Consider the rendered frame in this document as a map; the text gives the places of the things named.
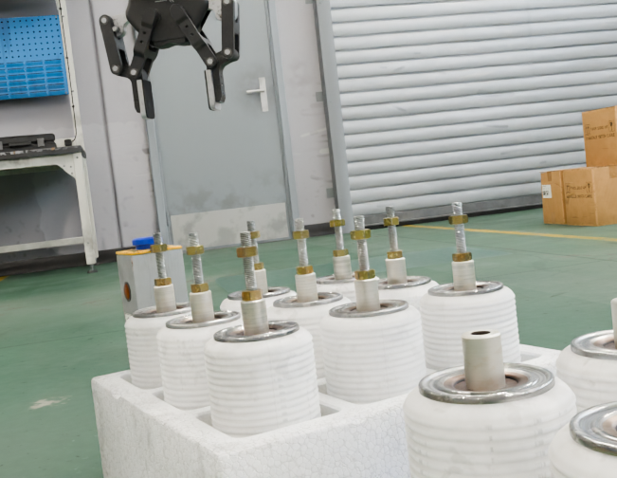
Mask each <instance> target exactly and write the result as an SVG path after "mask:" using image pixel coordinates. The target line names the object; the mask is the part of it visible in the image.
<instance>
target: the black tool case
mask: <svg viewBox="0 0 617 478"><path fill-rule="evenodd" d="M54 141H55V135H54V134H53V133H51V134H39V135H27V136H15V137H3V138H0V153H5V152H15V151H25V150H35V149H45V148H55V147H57V144H56V143H55V142H54Z"/></svg>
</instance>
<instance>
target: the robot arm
mask: <svg viewBox="0 0 617 478"><path fill-rule="evenodd" d="M212 10H214V12H215V16H216V18H217V19H218V20H220V21H221V25H222V50H221V51H219V52H216V51H215V49H214V48H213V45H212V43H211V41H210V40H209V38H208V36H207V35H206V33H205V32H204V30H202V28H203V26H204V24H205V23H206V21H207V19H208V17H209V14H210V12H211V11H212ZM99 22H100V30H101V34H102V38H103V42H104V46H105V50H106V54H107V58H108V63H109V66H110V70H111V72H112V73H113V74H114V75H117V76H120V77H123V78H128V79H129V80H130V81H131V83H132V89H133V97H134V105H135V110H136V111H137V112H138V113H140V114H141V117H142V118H143V119H145V120H152V119H154V117H155V114H154V100H153V92H152V85H151V82H149V81H148V77H149V74H150V71H151V68H152V65H153V62H154V60H155V59H156V57H157V54H158V51H159V49H167V48H171V47H173V46H192V47H193V48H194V49H195V50H196V51H197V53H198V54H199V56H200V57H201V59H202V60H203V62H204V64H205V65H206V66H207V70H204V73H205V81H206V89H207V96H208V104H209V110H212V111H216V110H221V103H223V102H225V99H226V92H225V84H224V76H223V70H224V68H225V66H226V65H228V64H231V63H232V62H236V61H238V60H239V58H240V5H239V3H238V2H237V1H236V0H129V1H128V6H127V9H126V11H125V12H123V13H121V14H117V15H114V16H109V15H106V14H103V15H102V16H101V17H100V19H99ZM129 24H131V25H132V26H133V28H134V29H135V30H136V31H137V32H138V35H137V38H136V43H135V46H134V56H133V60H132V62H131V65H129V60H128V56H127V52H126V48H125V44H124V40H123V37H124V36H125V35H126V33H127V26H128V25H129ZM142 42H143V43H142Z"/></svg>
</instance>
